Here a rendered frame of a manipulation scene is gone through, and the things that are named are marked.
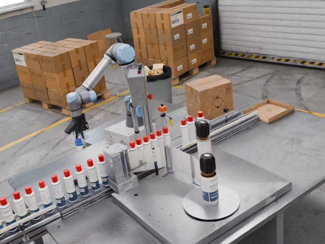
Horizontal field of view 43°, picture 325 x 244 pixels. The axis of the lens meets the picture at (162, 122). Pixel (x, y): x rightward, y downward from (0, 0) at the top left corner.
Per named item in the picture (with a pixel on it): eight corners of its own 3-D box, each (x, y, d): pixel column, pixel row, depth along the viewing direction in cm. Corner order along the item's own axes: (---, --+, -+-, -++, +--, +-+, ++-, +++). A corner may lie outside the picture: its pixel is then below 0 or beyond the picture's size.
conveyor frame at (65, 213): (62, 219, 234) (60, 212, 232) (54, 211, 243) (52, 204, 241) (259, 121, 317) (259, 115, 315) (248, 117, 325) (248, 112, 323)
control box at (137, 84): (132, 106, 254) (127, 77, 246) (133, 97, 270) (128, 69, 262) (148, 104, 254) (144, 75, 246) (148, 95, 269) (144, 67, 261)
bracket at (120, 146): (111, 156, 231) (111, 155, 230) (102, 150, 239) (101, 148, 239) (131, 147, 237) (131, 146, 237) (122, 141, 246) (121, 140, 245)
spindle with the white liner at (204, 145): (205, 169, 254) (201, 126, 242) (196, 164, 261) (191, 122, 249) (215, 163, 259) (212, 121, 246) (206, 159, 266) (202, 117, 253)
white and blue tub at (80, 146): (80, 152, 281) (78, 143, 278) (74, 149, 285) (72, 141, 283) (88, 147, 285) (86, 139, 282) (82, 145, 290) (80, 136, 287)
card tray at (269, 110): (269, 123, 312) (268, 118, 310) (243, 114, 332) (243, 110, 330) (294, 110, 327) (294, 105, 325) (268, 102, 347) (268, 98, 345)
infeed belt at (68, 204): (61, 217, 235) (59, 211, 233) (55, 210, 241) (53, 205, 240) (258, 119, 317) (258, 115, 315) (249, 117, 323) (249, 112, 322)
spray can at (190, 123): (192, 145, 285) (189, 118, 276) (187, 143, 289) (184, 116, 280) (198, 142, 287) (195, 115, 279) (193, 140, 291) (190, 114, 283)
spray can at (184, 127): (185, 149, 281) (182, 122, 273) (181, 146, 285) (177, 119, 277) (191, 146, 284) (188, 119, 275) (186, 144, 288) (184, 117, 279)
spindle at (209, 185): (210, 208, 217) (206, 161, 205) (199, 201, 224) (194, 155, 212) (222, 200, 221) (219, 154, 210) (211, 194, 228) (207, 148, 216)
